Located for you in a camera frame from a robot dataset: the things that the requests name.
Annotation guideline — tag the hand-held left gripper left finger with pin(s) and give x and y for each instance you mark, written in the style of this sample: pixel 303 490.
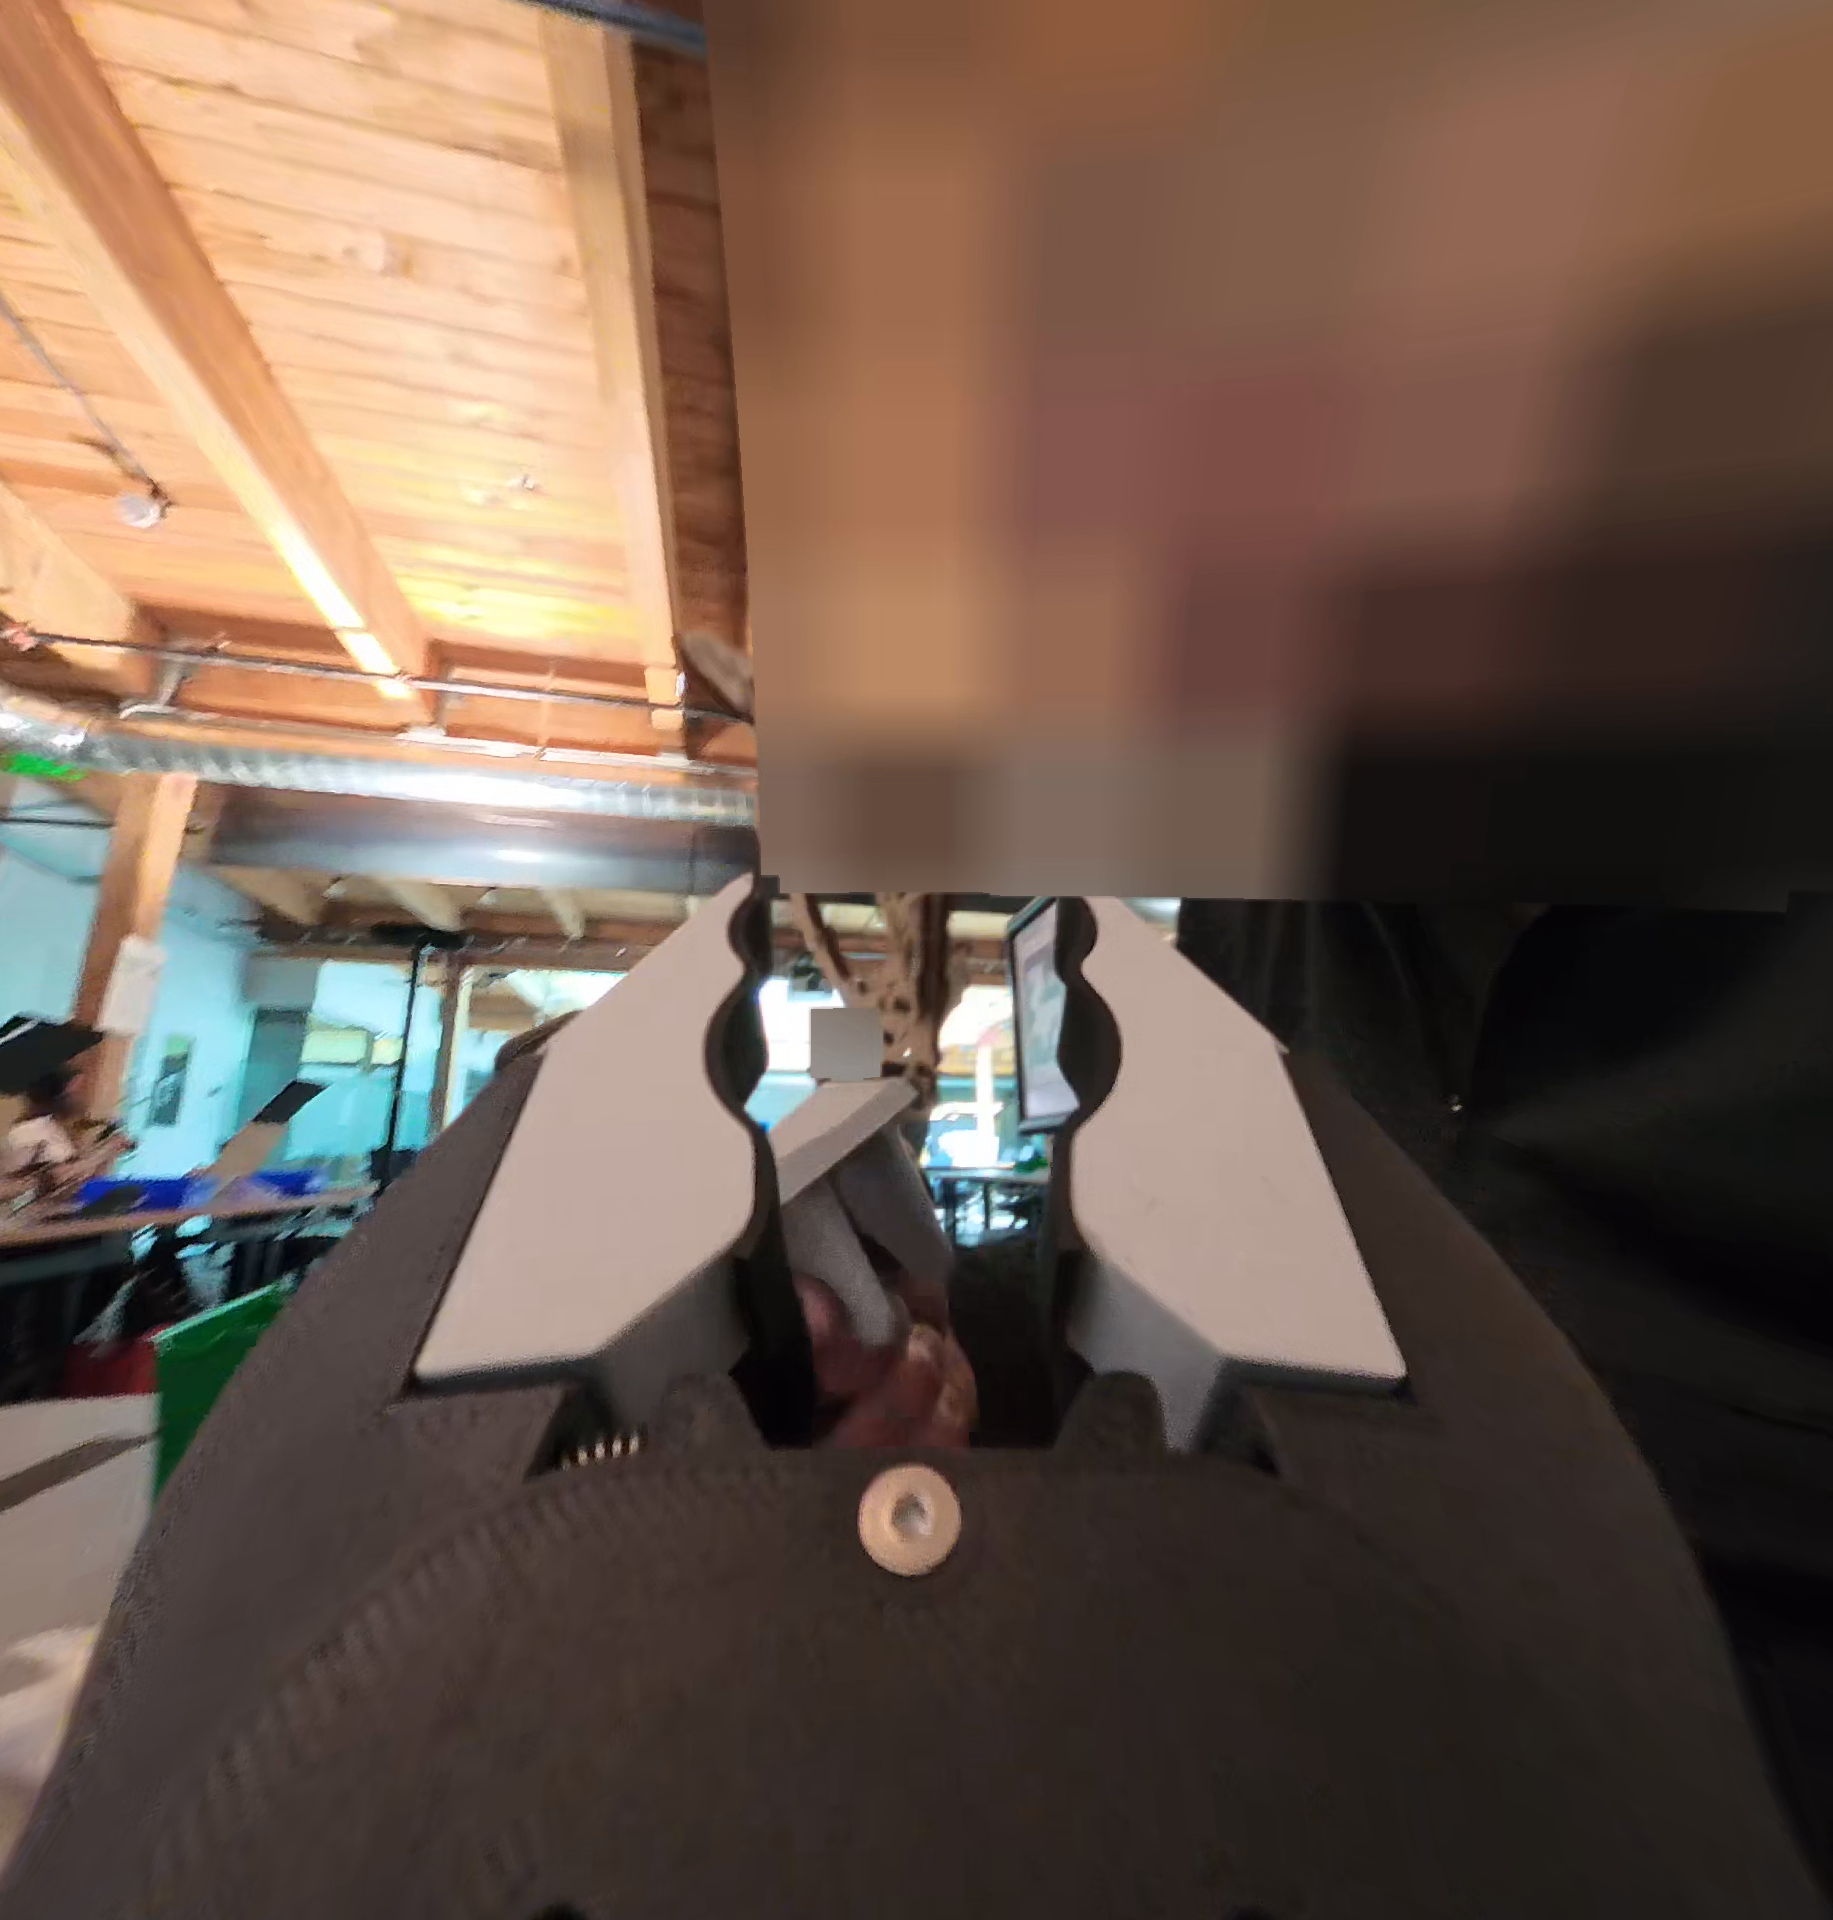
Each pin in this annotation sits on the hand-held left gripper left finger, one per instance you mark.
pixel 600 1201

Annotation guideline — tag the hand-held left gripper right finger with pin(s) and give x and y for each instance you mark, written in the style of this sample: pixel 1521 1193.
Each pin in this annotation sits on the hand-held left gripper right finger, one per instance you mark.
pixel 1216 1201

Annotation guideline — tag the person's dark clothing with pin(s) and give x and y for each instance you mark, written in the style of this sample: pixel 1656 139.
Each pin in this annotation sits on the person's dark clothing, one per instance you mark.
pixel 1682 1201

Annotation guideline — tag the person's right hand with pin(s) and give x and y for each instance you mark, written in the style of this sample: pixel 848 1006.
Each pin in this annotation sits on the person's right hand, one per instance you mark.
pixel 900 1387

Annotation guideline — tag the wooden buggy model assembly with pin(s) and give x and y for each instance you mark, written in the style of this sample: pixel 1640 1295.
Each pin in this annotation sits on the wooden buggy model assembly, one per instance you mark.
pixel 903 997

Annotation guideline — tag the wooden building post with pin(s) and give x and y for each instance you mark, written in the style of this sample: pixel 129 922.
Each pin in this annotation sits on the wooden building post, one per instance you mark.
pixel 135 885

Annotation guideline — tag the green box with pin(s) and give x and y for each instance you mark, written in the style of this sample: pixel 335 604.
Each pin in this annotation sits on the green box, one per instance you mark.
pixel 210 1381

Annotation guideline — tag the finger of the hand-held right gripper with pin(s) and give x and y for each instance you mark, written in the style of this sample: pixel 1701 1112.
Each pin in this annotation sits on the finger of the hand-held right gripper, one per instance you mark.
pixel 841 1132

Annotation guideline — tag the computer monitor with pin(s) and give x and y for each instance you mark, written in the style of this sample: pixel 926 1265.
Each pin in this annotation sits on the computer monitor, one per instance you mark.
pixel 1039 1020

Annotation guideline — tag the silver ventilation duct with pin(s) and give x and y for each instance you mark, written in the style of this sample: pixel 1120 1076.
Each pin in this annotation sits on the silver ventilation duct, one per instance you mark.
pixel 331 766

